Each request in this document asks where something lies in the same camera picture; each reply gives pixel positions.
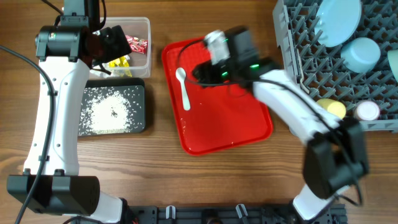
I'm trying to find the yellow snack wrapper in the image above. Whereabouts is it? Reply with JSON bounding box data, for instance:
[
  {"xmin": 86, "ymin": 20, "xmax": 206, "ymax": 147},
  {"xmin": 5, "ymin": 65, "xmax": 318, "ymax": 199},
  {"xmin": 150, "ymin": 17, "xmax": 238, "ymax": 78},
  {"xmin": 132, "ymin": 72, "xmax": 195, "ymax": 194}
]
[{"xmin": 108, "ymin": 55, "xmax": 132, "ymax": 77}]

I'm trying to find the red foil snack wrapper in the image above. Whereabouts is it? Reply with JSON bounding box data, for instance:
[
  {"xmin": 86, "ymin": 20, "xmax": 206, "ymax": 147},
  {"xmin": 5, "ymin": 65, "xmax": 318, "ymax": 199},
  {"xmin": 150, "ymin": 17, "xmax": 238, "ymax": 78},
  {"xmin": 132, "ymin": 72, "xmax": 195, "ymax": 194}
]
[{"xmin": 126, "ymin": 35, "xmax": 149, "ymax": 54}]

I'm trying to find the white plastic spoon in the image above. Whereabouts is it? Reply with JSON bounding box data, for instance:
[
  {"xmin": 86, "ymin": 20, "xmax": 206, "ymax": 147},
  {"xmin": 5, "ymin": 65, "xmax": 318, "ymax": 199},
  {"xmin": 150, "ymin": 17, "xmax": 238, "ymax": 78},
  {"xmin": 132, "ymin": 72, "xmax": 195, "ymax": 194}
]
[{"xmin": 175, "ymin": 67, "xmax": 191, "ymax": 111}]

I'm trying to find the light blue plate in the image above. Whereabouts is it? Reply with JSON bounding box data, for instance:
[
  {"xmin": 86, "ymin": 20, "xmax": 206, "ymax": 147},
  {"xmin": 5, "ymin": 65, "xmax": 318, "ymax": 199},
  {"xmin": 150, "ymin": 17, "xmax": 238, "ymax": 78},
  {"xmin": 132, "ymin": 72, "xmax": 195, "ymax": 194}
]
[{"xmin": 314, "ymin": 0, "xmax": 362, "ymax": 47}]

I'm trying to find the mint green bowl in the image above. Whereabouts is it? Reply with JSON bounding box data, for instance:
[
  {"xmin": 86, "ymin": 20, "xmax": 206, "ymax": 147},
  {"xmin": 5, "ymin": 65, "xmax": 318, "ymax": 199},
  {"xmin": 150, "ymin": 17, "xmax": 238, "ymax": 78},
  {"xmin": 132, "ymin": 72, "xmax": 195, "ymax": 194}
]
[{"xmin": 341, "ymin": 37, "xmax": 381, "ymax": 73}]

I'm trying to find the white plastic fork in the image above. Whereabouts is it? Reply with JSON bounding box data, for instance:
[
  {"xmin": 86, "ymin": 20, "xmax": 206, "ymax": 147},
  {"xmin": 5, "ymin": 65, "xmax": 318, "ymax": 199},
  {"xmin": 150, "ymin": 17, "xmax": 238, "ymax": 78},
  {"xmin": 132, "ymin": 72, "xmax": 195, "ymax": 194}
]
[{"xmin": 296, "ymin": 49, "xmax": 310, "ymax": 95}]

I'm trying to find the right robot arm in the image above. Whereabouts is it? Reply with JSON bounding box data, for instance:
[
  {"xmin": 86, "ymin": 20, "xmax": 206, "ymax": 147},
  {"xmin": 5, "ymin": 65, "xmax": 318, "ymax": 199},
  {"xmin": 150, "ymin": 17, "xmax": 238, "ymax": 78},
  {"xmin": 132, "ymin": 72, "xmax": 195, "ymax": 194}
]
[{"xmin": 192, "ymin": 58, "xmax": 369, "ymax": 223}]

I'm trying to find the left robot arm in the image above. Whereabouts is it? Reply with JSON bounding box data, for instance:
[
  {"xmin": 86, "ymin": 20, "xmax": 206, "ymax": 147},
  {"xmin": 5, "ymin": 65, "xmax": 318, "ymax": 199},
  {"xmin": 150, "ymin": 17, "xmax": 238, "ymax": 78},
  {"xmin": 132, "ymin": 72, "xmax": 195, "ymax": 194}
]
[{"xmin": 7, "ymin": 25, "xmax": 137, "ymax": 223}]

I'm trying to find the clear plastic waste bin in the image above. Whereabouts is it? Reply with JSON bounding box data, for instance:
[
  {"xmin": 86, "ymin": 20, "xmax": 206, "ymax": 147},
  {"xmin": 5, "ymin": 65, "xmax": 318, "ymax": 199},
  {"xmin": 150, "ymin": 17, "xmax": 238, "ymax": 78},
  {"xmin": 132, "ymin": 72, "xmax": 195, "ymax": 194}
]
[{"xmin": 90, "ymin": 17, "xmax": 151, "ymax": 80}]

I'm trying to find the red serving tray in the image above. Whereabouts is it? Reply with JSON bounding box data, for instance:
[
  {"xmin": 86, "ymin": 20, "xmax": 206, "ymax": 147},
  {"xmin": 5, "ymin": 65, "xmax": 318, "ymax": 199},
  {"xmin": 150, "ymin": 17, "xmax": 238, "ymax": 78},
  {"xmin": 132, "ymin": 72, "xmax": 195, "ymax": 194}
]
[{"xmin": 162, "ymin": 40, "xmax": 274, "ymax": 156}]

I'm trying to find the black tray with rice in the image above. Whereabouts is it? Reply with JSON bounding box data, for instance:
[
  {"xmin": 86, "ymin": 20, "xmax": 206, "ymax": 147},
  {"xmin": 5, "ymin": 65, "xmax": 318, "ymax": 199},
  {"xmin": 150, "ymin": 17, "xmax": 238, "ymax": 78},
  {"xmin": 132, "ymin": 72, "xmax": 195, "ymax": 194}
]
[{"xmin": 78, "ymin": 78, "xmax": 146, "ymax": 137}]

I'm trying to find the yellow cup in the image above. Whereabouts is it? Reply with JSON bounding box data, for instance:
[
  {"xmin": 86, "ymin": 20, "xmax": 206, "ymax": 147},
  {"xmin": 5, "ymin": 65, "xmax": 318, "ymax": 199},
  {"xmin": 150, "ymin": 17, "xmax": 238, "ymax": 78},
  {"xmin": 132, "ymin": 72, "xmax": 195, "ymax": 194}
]
[{"xmin": 317, "ymin": 98, "xmax": 346, "ymax": 119}]

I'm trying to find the white pink cup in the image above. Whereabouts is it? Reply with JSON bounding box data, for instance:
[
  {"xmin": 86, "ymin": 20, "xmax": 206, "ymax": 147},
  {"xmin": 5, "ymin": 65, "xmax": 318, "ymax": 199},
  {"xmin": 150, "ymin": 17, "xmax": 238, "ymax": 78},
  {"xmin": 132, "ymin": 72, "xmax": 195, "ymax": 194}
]
[{"xmin": 354, "ymin": 100, "xmax": 380, "ymax": 121}]

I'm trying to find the pale green cup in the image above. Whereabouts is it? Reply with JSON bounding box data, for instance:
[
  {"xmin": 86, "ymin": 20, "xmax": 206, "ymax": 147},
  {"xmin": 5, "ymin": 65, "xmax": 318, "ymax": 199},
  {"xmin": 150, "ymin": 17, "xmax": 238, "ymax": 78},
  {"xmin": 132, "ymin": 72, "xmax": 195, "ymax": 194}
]
[{"xmin": 387, "ymin": 50, "xmax": 398, "ymax": 81}]

